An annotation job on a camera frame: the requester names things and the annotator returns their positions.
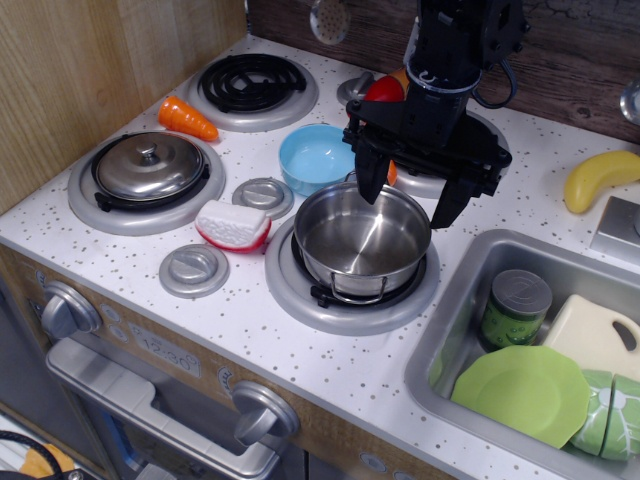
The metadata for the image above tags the silver stovetop knob disc front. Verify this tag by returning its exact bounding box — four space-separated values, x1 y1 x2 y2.
159 244 230 299

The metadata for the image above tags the red white toy food slice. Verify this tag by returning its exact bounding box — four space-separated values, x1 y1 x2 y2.
195 200 272 253

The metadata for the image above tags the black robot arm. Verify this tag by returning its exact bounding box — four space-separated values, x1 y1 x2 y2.
343 1 530 229

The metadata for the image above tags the back left black burner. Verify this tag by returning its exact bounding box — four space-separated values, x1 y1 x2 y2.
198 54 307 113

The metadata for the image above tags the black cable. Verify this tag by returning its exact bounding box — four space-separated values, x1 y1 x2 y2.
0 429 66 474

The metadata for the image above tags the front right burner ring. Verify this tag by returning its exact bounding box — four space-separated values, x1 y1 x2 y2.
264 214 441 337

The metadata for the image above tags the right silver oven knob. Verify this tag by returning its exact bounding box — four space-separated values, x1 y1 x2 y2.
232 380 300 446

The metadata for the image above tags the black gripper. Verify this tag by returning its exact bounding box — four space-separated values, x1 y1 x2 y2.
344 82 503 229

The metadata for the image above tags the green toy can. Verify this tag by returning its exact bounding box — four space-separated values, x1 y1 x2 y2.
478 269 553 351

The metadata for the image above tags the red orange toy fruit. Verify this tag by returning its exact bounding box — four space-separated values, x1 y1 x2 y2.
364 68 409 102

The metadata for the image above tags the silver toy sink basin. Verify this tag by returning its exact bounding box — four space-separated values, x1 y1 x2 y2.
405 230 639 479

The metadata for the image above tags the orange toy carrot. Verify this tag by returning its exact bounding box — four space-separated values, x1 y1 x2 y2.
158 96 219 142

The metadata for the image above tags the orange toy food piece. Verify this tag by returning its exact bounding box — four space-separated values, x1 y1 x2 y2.
386 160 398 186

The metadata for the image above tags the cream toy cutting board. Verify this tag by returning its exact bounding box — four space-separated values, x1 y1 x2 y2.
543 294 639 381

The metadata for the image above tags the silver faucet base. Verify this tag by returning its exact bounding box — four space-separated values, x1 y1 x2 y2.
590 196 639 265

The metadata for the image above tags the steel pot with handles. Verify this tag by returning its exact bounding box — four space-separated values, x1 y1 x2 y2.
293 181 431 305

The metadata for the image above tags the green plastic plate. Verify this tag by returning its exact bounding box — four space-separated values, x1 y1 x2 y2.
451 346 591 448

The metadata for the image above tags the steel pot lid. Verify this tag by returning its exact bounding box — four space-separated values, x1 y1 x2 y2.
92 131 207 202

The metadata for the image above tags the hanging perforated ladle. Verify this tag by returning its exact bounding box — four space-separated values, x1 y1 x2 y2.
309 0 351 46

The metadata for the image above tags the left silver oven knob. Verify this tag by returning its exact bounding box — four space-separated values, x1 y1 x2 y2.
41 281 102 339

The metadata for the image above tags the silver stovetop knob disc back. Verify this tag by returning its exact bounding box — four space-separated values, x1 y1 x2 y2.
336 71 375 106

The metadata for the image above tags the chrome faucet knob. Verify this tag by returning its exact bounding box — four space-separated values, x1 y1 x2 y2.
619 79 640 125

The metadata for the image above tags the yellow toy banana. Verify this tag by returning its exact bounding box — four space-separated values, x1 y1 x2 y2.
563 150 639 214

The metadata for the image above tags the silver oven knob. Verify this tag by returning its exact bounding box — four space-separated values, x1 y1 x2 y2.
41 281 102 339
232 380 300 446

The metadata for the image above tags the light blue plastic bowl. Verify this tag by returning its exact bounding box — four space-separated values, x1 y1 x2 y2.
279 124 355 197

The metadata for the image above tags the green toy cabbage half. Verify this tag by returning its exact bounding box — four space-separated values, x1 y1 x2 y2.
569 370 614 456

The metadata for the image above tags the silver oven door handle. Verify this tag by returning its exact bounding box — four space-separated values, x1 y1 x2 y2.
46 338 280 479

